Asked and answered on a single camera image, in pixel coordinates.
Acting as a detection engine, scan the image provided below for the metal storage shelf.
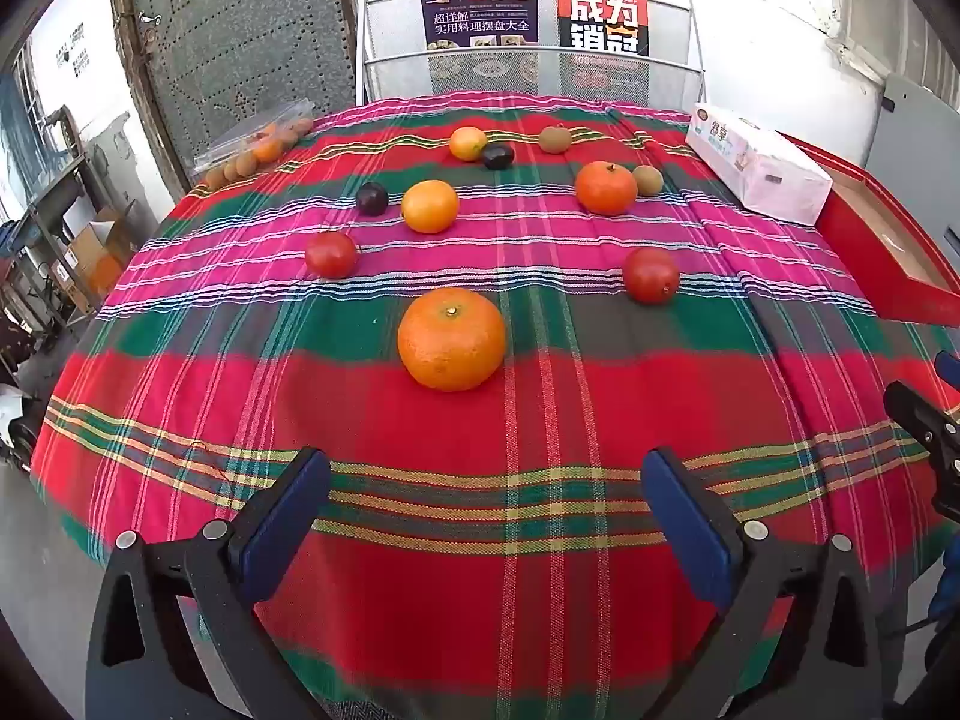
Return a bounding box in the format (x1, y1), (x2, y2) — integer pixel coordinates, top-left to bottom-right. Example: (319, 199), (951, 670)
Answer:
(0, 101), (102, 361)

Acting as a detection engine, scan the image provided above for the red tomato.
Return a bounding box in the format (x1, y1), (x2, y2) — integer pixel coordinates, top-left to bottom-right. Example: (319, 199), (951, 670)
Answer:
(622, 247), (681, 306)
(304, 230), (359, 281)

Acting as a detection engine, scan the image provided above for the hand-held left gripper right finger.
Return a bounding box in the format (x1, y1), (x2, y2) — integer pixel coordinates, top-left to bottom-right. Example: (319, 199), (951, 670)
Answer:
(641, 447), (886, 720)

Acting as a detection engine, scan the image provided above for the white metal mesh rack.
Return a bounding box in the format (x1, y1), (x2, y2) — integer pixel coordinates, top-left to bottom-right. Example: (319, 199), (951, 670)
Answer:
(360, 0), (707, 110)

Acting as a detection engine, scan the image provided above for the pink white tissue pack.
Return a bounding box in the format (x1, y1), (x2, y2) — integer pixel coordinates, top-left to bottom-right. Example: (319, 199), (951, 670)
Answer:
(685, 102), (834, 227)

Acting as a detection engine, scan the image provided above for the grey plastic cabinet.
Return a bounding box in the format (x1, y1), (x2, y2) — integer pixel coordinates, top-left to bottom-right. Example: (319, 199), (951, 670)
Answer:
(862, 69), (960, 192)

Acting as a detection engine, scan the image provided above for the studded grey metal door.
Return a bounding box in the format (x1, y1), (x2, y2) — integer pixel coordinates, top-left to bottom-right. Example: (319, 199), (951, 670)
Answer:
(107, 0), (359, 200)

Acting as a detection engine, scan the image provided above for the large orange mandarin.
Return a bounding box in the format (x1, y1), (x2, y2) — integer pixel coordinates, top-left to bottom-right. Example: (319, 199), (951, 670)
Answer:
(397, 286), (509, 393)

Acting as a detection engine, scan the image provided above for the red black cover book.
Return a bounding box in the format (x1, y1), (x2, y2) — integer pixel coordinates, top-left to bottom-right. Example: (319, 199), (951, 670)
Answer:
(555, 0), (650, 102)

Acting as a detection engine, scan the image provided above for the open cardboard box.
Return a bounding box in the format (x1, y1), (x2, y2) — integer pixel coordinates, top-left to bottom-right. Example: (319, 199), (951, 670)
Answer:
(60, 199), (140, 308)

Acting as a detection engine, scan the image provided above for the smooth yellow-orange orange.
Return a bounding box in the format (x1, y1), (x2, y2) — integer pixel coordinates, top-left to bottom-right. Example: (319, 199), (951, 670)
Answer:
(400, 179), (461, 235)

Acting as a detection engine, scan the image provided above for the red green plaid tablecloth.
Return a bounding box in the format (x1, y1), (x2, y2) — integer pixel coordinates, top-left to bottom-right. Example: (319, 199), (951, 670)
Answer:
(30, 90), (960, 720)

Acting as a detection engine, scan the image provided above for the white rounded object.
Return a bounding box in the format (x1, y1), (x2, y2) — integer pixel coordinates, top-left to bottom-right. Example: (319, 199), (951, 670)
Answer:
(0, 382), (42, 473)

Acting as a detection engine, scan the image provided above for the reddish orange mandarin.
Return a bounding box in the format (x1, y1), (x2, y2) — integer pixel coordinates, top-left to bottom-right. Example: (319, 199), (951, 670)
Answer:
(574, 160), (638, 217)

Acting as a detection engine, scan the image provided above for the dark cover cookbook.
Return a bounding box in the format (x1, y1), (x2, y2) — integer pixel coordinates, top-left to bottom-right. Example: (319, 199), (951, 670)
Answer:
(418, 0), (539, 91)

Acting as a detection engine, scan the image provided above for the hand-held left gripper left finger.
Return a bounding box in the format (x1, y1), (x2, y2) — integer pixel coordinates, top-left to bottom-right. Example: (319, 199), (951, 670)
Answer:
(84, 447), (332, 720)

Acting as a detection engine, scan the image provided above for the small yellow orange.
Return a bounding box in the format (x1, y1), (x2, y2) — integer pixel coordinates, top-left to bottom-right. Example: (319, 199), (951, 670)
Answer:
(448, 126), (489, 163)

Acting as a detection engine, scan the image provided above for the person's blue clothing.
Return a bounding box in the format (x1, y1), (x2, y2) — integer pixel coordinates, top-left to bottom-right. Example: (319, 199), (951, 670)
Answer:
(930, 553), (960, 616)

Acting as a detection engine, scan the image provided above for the red cardboard box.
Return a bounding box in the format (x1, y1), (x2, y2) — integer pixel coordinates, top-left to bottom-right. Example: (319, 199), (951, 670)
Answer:
(780, 131), (960, 329)

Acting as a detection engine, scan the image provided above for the clear plastic fruit container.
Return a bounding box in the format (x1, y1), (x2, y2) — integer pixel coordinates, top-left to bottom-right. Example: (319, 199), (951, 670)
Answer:
(193, 106), (316, 192)

